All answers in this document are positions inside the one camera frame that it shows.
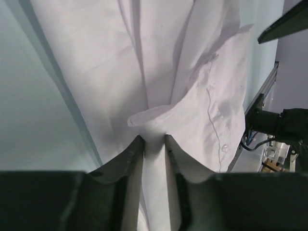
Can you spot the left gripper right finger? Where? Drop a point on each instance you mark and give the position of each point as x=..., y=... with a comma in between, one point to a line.
x=202, y=200

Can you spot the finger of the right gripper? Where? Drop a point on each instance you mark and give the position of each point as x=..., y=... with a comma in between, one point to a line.
x=293, y=21

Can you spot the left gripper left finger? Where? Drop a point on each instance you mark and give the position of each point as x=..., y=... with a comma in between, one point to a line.
x=106, y=199

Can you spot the white long sleeve shirt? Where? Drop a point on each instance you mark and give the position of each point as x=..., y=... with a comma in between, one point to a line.
x=152, y=68

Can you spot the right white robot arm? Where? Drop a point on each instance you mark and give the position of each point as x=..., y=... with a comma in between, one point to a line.
x=269, y=129

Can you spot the aluminium frame rail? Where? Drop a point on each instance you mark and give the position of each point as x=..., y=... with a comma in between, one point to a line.
x=246, y=161

